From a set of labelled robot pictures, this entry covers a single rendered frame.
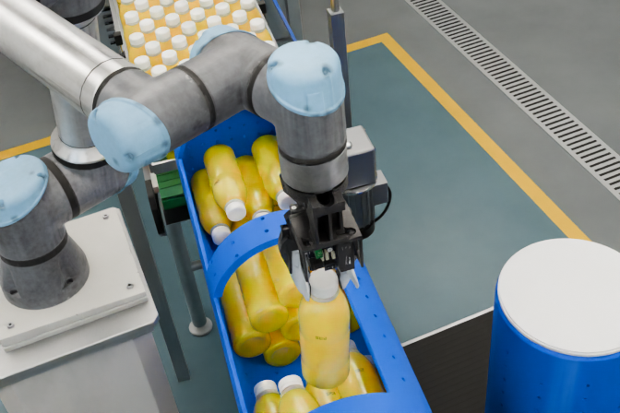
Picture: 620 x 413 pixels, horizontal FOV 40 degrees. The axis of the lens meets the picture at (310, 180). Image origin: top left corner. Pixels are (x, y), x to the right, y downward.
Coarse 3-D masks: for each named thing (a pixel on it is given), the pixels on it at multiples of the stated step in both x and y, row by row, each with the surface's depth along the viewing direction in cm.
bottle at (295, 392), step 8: (296, 384) 134; (288, 392) 132; (296, 392) 131; (304, 392) 132; (280, 400) 132; (288, 400) 130; (296, 400) 130; (304, 400) 130; (312, 400) 130; (280, 408) 130; (288, 408) 129; (296, 408) 128; (304, 408) 128; (312, 408) 129
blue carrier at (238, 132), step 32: (224, 128) 183; (256, 128) 185; (192, 160) 186; (192, 224) 166; (256, 224) 147; (224, 256) 147; (352, 288) 137; (224, 320) 155; (384, 320) 136; (224, 352) 141; (384, 352) 127; (384, 384) 122; (416, 384) 128
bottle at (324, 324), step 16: (304, 304) 110; (320, 304) 109; (336, 304) 109; (304, 320) 110; (320, 320) 109; (336, 320) 109; (304, 336) 112; (320, 336) 110; (336, 336) 111; (304, 352) 115; (320, 352) 113; (336, 352) 113; (304, 368) 117; (320, 368) 115; (336, 368) 115; (320, 384) 117; (336, 384) 118
